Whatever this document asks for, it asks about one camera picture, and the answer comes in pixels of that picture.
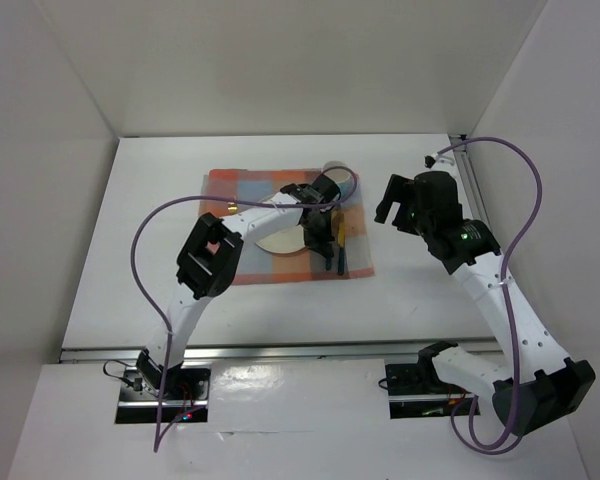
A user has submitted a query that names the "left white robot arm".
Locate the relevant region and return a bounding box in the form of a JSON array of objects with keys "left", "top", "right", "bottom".
[{"left": 130, "top": 173, "right": 352, "bottom": 399}]

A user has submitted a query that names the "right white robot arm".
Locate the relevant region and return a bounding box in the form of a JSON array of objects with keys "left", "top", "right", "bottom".
[{"left": 375, "top": 171, "right": 596, "bottom": 438}]

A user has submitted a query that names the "light blue mug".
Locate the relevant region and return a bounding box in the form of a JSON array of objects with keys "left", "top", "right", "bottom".
[{"left": 322, "top": 161, "right": 354, "bottom": 198}]

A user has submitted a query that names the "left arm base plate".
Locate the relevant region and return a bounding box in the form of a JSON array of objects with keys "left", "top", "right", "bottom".
[{"left": 114, "top": 365, "right": 211, "bottom": 425}]

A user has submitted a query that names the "aluminium right side rail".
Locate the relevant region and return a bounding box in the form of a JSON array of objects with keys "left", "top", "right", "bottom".
[{"left": 448, "top": 134, "right": 490, "bottom": 227}]

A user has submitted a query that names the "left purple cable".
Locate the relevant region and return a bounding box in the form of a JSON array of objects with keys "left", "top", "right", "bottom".
[{"left": 131, "top": 193, "right": 359, "bottom": 453}]

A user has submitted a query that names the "cream ceramic plate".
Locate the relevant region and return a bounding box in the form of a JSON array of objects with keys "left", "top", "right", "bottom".
[{"left": 255, "top": 224, "right": 305, "bottom": 255}]

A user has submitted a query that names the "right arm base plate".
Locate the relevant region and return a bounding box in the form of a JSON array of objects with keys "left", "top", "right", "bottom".
[{"left": 377, "top": 363, "right": 474, "bottom": 420}]

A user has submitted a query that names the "aluminium rail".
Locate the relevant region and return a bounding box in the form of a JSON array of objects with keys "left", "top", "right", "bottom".
[
  {"left": 448, "top": 134, "right": 490, "bottom": 227},
  {"left": 58, "top": 337, "right": 501, "bottom": 364}
]

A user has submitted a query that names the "orange blue checkered cloth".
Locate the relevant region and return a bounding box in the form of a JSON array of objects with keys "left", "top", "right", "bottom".
[{"left": 201, "top": 168, "right": 374, "bottom": 285}]

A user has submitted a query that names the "aluminium front rail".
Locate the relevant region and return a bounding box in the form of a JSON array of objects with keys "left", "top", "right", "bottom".
[{"left": 58, "top": 337, "right": 501, "bottom": 364}]

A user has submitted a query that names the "gold knife green handle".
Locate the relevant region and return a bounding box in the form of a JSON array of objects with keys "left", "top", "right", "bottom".
[{"left": 336, "top": 212, "right": 346, "bottom": 276}]

